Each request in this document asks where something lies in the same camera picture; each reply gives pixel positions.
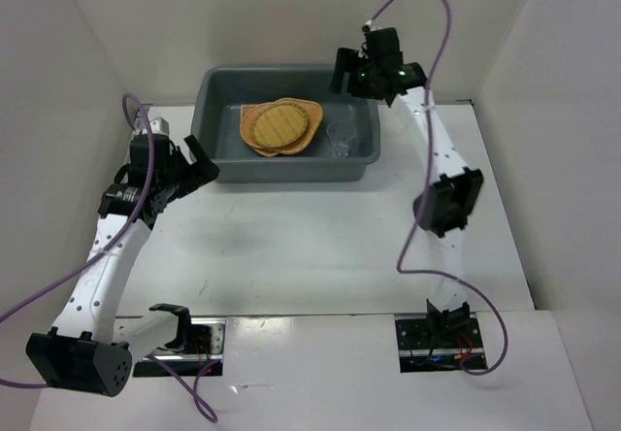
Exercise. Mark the square woven tray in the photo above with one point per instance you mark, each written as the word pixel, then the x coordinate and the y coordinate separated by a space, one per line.
pixel 315 113

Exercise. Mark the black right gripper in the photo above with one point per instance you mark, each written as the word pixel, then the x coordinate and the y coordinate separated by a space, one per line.
pixel 346 60

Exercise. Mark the round green-rimmed bamboo tray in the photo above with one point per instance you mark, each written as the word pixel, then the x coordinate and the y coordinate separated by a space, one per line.
pixel 279 125

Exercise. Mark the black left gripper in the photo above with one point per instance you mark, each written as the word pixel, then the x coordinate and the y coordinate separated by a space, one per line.
pixel 203 165

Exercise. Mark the round tan woven tray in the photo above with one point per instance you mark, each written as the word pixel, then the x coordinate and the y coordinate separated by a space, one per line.
pixel 273 126

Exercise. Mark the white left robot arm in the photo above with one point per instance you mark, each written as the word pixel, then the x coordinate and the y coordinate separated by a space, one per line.
pixel 82 351

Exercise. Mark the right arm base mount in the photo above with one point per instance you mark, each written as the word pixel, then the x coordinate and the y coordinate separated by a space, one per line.
pixel 420 352

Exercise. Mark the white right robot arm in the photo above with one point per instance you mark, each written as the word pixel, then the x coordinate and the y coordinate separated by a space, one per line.
pixel 443 208

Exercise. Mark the triangular woven tray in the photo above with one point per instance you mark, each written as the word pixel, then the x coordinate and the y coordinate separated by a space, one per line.
pixel 249 113

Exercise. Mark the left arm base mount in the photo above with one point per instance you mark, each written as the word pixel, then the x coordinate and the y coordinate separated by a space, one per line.
pixel 204 347

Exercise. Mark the grey plastic bin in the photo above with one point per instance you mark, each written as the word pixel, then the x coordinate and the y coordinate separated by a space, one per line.
pixel 217 117

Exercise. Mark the clear plastic cup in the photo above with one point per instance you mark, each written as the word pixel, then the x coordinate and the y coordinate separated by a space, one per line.
pixel 341 136

